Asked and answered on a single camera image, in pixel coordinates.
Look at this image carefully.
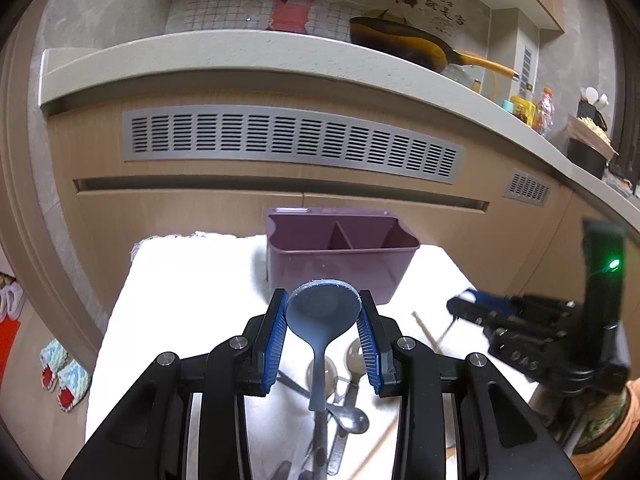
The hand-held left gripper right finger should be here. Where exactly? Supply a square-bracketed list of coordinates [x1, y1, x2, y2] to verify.
[355, 289, 583, 480]

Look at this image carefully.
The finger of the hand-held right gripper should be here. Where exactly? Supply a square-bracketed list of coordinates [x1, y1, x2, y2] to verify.
[446, 296, 521, 333]
[470, 292, 521, 313]

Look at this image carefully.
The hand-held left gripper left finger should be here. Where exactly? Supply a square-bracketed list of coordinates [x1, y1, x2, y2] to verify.
[62, 289, 291, 480]

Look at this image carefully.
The grey silicone spoon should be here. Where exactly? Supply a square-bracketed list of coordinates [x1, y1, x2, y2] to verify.
[286, 280, 361, 413]

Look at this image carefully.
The purple plastic utensil holder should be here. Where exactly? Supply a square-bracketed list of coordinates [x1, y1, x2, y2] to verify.
[265, 206, 420, 307]

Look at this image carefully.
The wooden chopstick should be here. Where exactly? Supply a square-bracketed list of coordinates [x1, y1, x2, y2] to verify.
[411, 311, 442, 357]
[349, 419, 402, 480]

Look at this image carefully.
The small metal spoon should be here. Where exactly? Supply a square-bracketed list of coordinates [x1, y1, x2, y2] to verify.
[325, 406, 370, 433]

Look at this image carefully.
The white towel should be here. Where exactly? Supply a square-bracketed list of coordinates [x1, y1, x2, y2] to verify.
[85, 232, 538, 480]

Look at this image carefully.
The small grey vent grille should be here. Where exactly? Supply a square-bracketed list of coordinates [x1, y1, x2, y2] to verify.
[502, 169, 552, 207]

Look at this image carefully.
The black pot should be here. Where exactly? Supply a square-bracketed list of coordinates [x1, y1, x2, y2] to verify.
[566, 137, 608, 180]

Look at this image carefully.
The tray of yellowish food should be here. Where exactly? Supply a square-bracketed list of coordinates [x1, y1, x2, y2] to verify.
[567, 112, 619, 158]

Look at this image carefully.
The yellow jar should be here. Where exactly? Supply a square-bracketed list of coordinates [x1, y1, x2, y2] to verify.
[510, 95, 536, 124]

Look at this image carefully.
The clear bottle with orange cap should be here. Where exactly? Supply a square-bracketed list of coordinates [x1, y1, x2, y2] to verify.
[535, 87, 557, 136]

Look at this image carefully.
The large grey vent grille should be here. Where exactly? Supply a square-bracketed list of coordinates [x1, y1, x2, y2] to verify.
[121, 105, 465, 184]

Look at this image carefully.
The red floor mat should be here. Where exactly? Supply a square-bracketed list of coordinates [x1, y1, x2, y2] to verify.
[0, 317, 23, 386]

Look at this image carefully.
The beige kitchen countertop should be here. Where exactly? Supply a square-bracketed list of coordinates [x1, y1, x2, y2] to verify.
[40, 32, 640, 241]

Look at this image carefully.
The frying pan with yellow handle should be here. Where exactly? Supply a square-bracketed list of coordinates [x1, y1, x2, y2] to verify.
[348, 16, 521, 81]

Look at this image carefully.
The cartoon wall sticker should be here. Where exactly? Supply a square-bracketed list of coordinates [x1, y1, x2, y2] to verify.
[165, 0, 488, 46]

